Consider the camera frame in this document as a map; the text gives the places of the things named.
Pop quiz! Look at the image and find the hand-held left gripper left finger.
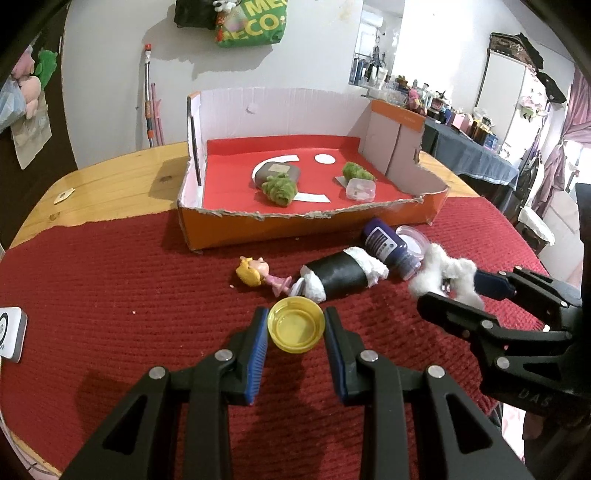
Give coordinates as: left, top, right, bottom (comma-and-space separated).
60, 307, 271, 480

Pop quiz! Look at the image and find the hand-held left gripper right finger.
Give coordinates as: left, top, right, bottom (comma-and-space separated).
323, 307, 536, 480

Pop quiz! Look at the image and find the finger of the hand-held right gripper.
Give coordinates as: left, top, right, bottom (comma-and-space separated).
416, 292, 571, 370
473, 268, 583, 310

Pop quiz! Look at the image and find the white fuzzy star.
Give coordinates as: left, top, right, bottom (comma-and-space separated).
409, 244, 485, 310

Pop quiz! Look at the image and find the yellow plastic cap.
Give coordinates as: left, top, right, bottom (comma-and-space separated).
268, 296, 326, 354

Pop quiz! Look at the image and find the black roll with white ends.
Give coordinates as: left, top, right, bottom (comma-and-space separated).
299, 246, 389, 304

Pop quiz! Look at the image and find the blonde doll figurine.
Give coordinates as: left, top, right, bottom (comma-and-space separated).
236, 257, 305, 298

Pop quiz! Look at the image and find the clear plastic lid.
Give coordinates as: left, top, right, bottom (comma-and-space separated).
394, 224, 430, 259

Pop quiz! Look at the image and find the purple paint bottle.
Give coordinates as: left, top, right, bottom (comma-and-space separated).
360, 217, 422, 281

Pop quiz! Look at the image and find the orange cardboard box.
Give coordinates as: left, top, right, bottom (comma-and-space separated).
177, 87, 450, 252

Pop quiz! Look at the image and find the clear square plastic container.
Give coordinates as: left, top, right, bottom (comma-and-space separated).
345, 178, 376, 201

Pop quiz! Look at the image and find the large green fuzzy toy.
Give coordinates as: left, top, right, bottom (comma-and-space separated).
260, 173, 300, 207

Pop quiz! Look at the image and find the small green fuzzy toy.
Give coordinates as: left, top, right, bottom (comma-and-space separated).
341, 161, 376, 183

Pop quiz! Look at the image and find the grey square case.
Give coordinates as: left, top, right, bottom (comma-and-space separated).
253, 161, 302, 190

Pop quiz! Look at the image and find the white lace cushion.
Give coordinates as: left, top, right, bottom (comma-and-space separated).
517, 205, 555, 245

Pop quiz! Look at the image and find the table with dark blue cloth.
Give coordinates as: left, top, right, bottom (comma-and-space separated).
422, 117, 520, 217

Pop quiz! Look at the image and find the red knitted cloth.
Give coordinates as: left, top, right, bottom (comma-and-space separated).
0, 196, 555, 480

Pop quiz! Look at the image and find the clutter of bottles and boxes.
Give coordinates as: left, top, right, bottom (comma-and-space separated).
351, 74, 513, 158

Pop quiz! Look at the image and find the pink curtain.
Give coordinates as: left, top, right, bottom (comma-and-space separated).
540, 69, 591, 222

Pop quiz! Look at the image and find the white cabinet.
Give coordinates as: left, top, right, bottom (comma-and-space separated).
478, 32, 546, 158

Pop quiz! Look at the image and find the white square charger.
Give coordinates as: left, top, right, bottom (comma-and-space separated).
0, 307, 28, 363

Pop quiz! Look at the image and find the pink stick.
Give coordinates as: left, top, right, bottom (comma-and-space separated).
150, 83, 164, 147

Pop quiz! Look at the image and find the metal pole with orange tip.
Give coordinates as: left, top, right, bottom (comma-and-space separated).
142, 44, 155, 148

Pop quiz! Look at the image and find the brown paper bag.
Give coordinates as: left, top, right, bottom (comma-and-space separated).
11, 99, 52, 171

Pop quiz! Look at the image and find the green shopping bag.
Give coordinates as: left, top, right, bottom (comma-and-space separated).
215, 0, 289, 48

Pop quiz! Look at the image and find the pink plush toy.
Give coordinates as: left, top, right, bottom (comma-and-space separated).
11, 46, 35, 77
21, 76, 43, 118

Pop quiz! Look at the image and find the black bag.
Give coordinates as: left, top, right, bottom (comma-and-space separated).
174, 0, 222, 31

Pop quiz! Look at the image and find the translucent plastic bag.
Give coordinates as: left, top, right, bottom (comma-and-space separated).
0, 78, 26, 132

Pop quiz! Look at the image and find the green plush toy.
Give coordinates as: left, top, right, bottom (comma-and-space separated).
36, 48, 58, 90

